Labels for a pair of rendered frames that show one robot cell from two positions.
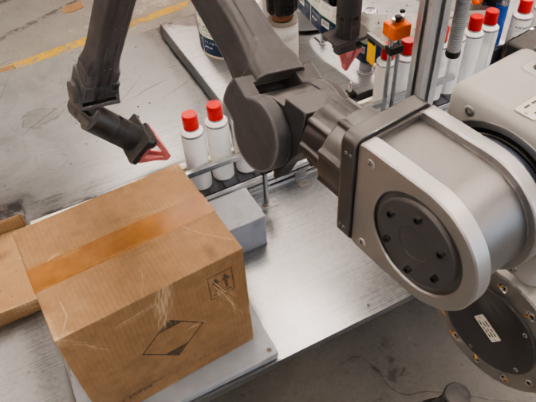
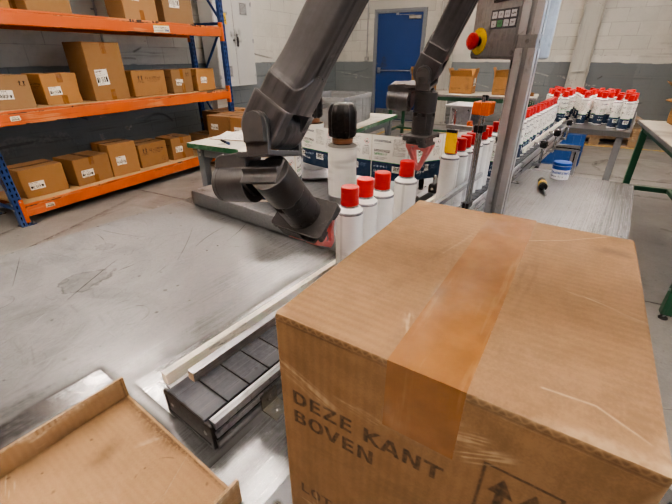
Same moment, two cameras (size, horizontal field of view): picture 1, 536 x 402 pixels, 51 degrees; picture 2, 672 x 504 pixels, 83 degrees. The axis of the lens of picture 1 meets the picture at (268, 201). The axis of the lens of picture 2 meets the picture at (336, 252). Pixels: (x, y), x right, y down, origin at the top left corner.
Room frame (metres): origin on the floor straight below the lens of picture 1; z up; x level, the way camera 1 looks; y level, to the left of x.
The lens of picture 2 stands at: (0.40, 0.49, 1.29)
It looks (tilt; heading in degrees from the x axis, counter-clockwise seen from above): 27 degrees down; 331
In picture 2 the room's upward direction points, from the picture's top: straight up
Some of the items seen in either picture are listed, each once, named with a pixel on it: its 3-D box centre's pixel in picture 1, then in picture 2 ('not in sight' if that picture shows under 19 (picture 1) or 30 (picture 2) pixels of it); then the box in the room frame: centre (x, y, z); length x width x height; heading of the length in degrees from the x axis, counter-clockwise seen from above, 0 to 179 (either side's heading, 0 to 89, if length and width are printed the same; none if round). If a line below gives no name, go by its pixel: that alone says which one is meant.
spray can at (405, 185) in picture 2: not in sight; (403, 204); (1.06, -0.06, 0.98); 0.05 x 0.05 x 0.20
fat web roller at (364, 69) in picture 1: (368, 42); not in sight; (1.38, -0.30, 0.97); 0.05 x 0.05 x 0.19
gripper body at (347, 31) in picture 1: (348, 26); (422, 126); (1.20, -0.21, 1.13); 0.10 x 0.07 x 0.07; 115
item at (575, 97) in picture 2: not in sight; (588, 104); (2.06, -2.56, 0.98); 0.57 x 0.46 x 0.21; 24
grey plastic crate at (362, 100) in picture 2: not in sight; (336, 108); (3.30, -1.14, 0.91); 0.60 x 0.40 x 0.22; 126
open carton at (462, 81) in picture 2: not in sight; (463, 80); (5.06, -4.39, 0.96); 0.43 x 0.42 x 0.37; 30
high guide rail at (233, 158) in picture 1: (267, 145); (402, 228); (0.99, -0.01, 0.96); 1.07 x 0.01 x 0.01; 114
